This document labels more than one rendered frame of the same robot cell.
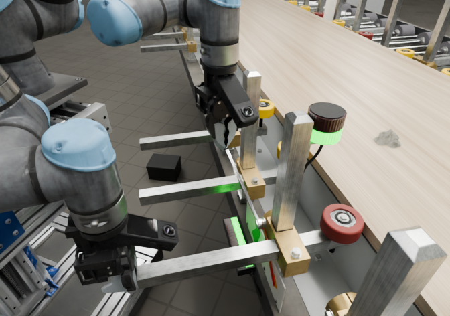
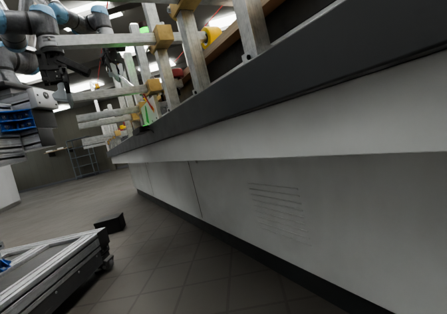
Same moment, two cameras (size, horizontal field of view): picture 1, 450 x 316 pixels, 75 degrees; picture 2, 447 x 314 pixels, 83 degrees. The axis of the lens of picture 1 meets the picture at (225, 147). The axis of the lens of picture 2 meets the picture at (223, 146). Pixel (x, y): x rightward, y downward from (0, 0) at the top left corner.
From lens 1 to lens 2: 1.07 m
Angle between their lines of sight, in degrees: 35
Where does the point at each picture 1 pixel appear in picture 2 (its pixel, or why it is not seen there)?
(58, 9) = (28, 55)
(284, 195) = (140, 60)
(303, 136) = (136, 30)
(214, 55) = (102, 30)
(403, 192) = not seen: hidden behind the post
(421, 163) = not seen: hidden behind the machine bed
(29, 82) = (10, 78)
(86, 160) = (46, 9)
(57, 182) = (34, 15)
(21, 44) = (8, 63)
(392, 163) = not seen: hidden behind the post
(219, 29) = (102, 20)
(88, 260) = (45, 66)
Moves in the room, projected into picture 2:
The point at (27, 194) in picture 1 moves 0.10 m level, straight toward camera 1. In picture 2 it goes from (23, 16) to (36, 2)
